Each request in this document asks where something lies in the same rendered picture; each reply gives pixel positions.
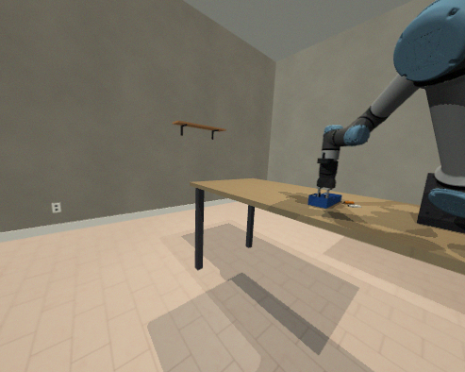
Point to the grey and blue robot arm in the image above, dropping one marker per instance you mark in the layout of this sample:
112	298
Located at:
431	54

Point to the blue rack of bins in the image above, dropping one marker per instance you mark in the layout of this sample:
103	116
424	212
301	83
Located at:
323	202

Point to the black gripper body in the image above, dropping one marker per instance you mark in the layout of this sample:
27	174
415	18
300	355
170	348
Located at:
328	168

